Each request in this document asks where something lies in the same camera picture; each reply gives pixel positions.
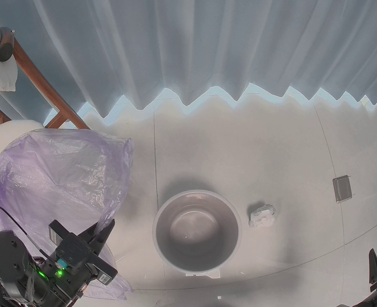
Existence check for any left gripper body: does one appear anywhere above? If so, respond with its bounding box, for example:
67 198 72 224
48 220 118 286

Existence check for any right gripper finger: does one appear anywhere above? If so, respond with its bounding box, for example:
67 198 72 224
368 249 377 284

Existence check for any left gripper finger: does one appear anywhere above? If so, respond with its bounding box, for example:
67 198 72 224
94 219 116 252
78 222 99 246

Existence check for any purple plastic bag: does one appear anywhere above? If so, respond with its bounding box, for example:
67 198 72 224
0 128 134 301

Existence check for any white trash bin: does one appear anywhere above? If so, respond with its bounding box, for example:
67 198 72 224
152 190 243 274

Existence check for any crumpled white paper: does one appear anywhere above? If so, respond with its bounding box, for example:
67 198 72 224
249 204 277 229

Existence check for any white cushioned wooden chair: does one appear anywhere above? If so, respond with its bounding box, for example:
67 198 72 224
0 0 91 185

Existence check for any white curtain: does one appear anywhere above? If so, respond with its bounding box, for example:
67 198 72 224
0 0 377 140

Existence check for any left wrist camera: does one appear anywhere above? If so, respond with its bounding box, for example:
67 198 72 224
55 234 94 276

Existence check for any black cable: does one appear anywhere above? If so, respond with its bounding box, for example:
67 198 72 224
0 205 49 260

